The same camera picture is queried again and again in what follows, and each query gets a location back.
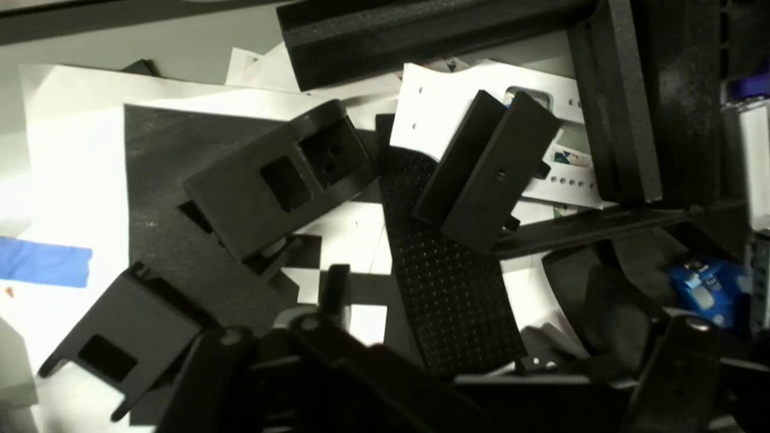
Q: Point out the black tube part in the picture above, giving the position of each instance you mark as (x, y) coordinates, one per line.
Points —
(333, 42)

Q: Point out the blue tape strip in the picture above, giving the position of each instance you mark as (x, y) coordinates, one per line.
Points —
(45, 264)

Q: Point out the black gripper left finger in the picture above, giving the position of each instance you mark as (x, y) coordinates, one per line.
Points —
(309, 377)

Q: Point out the black perforated curved plate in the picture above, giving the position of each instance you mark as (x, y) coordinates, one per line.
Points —
(456, 298)

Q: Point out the black bracket part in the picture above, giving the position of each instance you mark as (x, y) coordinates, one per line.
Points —
(490, 161)

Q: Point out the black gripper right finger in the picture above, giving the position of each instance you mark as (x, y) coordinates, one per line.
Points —
(692, 380)

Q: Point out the blue small device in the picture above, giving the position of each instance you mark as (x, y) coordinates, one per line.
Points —
(712, 289)

